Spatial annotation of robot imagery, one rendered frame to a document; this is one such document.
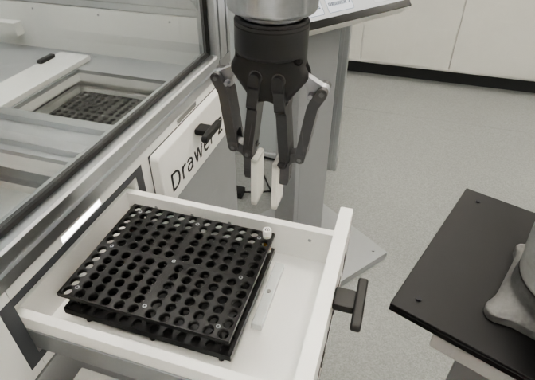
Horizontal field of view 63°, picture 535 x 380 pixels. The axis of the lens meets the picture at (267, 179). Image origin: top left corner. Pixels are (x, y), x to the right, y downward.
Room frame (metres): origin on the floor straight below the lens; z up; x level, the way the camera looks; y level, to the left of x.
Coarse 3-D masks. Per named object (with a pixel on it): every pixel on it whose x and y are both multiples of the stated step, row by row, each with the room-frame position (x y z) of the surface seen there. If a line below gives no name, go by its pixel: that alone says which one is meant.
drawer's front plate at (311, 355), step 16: (336, 224) 0.43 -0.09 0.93; (336, 240) 0.40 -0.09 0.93; (336, 256) 0.37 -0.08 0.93; (336, 272) 0.35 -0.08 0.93; (320, 288) 0.32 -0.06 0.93; (320, 304) 0.30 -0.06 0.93; (320, 320) 0.28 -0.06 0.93; (320, 336) 0.26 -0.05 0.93; (304, 352) 0.24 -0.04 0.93; (320, 352) 0.25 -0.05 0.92; (304, 368) 0.23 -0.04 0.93; (320, 368) 0.28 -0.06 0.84
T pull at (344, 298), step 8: (360, 280) 0.35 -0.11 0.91; (368, 280) 0.35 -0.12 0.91; (336, 288) 0.34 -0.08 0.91; (344, 288) 0.34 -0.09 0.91; (360, 288) 0.34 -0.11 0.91; (336, 296) 0.33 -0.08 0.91; (344, 296) 0.33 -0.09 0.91; (352, 296) 0.33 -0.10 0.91; (360, 296) 0.32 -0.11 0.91; (336, 304) 0.31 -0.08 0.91; (344, 304) 0.31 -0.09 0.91; (352, 304) 0.31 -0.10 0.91; (360, 304) 0.31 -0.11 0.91; (352, 312) 0.31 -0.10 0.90; (360, 312) 0.30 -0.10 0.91; (352, 320) 0.29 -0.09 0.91; (360, 320) 0.29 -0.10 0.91; (352, 328) 0.29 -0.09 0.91; (360, 328) 0.28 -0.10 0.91
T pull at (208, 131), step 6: (216, 120) 0.74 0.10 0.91; (198, 126) 0.72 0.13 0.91; (204, 126) 0.72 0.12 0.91; (210, 126) 0.72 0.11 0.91; (216, 126) 0.72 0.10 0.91; (198, 132) 0.71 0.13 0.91; (204, 132) 0.71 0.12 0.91; (210, 132) 0.70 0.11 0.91; (204, 138) 0.68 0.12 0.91; (210, 138) 0.70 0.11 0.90
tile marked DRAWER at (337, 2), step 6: (324, 0) 1.22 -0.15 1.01; (330, 0) 1.23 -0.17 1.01; (336, 0) 1.24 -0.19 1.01; (342, 0) 1.25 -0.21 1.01; (348, 0) 1.26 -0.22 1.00; (330, 6) 1.22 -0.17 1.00; (336, 6) 1.22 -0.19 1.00; (342, 6) 1.24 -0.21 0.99; (348, 6) 1.25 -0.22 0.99; (330, 12) 1.20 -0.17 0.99
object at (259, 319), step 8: (280, 264) 0.43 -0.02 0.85; (272, 272) 0.42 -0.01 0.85; (280, 272) 0.42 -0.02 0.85; (272, 280) 0.40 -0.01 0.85; (272, 288) 0.39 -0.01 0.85; (264, 296) 0.38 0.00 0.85; (272, 296) 0.38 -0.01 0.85; (264, 304) 0.36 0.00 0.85; (256, 312) 0.35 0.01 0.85; (264, 312) 0.35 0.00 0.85; (256, 320) 0.34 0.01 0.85; (264, 320) 0.34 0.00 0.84; (256, 328) 0.33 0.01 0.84
